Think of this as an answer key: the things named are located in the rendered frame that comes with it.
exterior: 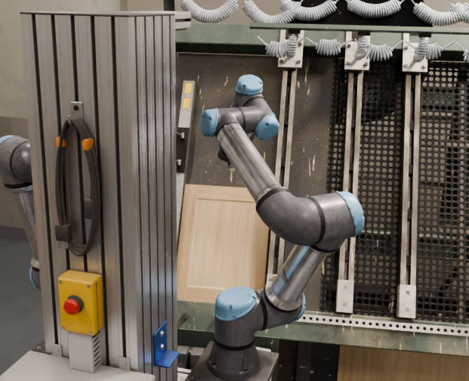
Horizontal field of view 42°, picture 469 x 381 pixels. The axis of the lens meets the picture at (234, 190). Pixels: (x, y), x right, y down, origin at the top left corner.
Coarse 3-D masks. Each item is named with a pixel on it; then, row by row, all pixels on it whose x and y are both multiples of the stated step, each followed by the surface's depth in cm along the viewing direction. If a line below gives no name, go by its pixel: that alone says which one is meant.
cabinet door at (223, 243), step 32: (192, 192) 262; (224, 192) 260; (192, 224) 259; (224, 224) 258; (256, 224) 256; (192, 256) 256; (224, 256) 254; (256, 256) 253; (192, 288) 252; (224, 288) 251; (256, 288) 250
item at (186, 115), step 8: (184, 88) 271; (192, 88) 271; (184, 96) 270; (192, 96) 270; (192, 104) 269; (184, 112) 269; (192, 112) 270; (184, 120) 268; (176, 176) 262; (184, 176) 263; (184, 184) 264
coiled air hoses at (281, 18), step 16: (288, 0) 307; (336, 0) 306; (352, 0) 302; (448, 0) 299; (192, 16) 315; (208, 16) 312; (224, 16) 312; (256, 16) 315; (272, 16) 310; (288, 16) 313; (304, 16) 306; (320, 16) 306; (368, 16) 304; (432, 16) 303; (448, 16) 297; (464, 16) 296
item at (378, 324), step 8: (304, 320) 241; (312, 320) 241; (320, 320) 240; (328, 320) 240; (336, 320) 240; (344, 320) 239; (352, 320) 239; (360, 320) 239; (368, 320) 238; (376, 328) 237; (384, 328) 237; (392, 328) 237; (400, 328) 236; (408, 328) 236; (416, 328) 236; (424, 328) 235; (432, 328) 235; (440, 328) 235; (448, 328) 234; (456, 328) 234; (464, 328) 234
